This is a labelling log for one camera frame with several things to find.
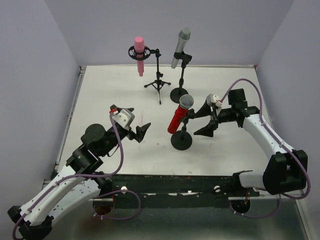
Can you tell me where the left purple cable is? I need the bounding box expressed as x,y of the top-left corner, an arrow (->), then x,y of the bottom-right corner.
11,113 -> 141,240

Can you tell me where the aluminium extrusion rail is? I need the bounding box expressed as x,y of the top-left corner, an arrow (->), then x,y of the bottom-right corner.
40,180 -> 59,199

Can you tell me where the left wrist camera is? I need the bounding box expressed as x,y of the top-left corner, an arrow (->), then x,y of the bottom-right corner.
110,107 -> 135,130

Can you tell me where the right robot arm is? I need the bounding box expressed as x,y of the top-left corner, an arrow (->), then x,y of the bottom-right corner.
194,88 -> 308,195

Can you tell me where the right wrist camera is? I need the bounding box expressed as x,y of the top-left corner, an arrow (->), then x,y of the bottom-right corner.
207,94 -> 223,109

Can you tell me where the black tripod shock-mount stand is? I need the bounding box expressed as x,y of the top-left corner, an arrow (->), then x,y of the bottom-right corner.
128,45 -> 172,105

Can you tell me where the black round-base stand front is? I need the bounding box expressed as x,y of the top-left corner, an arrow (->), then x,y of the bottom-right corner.
170,51 -> 192,104

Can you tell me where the red glitter microphone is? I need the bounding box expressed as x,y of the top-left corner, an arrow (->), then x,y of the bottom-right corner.
167,94 -> 194,134

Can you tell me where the silver microphone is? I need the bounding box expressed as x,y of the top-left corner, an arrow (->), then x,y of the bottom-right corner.
171,27 -> 191,69

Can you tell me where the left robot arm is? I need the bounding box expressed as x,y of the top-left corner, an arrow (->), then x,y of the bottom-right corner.
7,105 -> 151,240

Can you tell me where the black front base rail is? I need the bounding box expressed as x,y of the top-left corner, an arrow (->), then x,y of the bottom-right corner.
49,172 -> 263,211

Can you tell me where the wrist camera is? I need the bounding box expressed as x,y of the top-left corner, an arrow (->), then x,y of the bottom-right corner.
110,107 -> 135,130
207,94 -> 223,109

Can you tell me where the pink microphone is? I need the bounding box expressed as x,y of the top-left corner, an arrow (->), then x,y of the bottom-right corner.
133,36 -> 145,77

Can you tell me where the black round-base stand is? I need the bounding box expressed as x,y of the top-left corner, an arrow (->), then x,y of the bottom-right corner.
170,108 -> 196,151
170,51 -> 192,104

